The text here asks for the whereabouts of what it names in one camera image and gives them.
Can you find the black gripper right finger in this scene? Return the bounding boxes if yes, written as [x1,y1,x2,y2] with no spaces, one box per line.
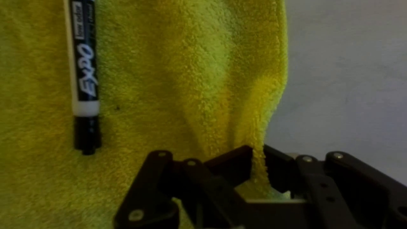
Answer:
[261,144,407,229]

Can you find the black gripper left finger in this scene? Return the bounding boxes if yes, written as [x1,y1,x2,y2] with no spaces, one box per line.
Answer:
[113,144,255,229]

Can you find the yellow-green towel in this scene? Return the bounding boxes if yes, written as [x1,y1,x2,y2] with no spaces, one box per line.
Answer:
[0,0,289,229]

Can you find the black white dry-erase marker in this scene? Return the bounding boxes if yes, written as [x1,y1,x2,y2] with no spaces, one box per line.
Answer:
[62,0,102,157]

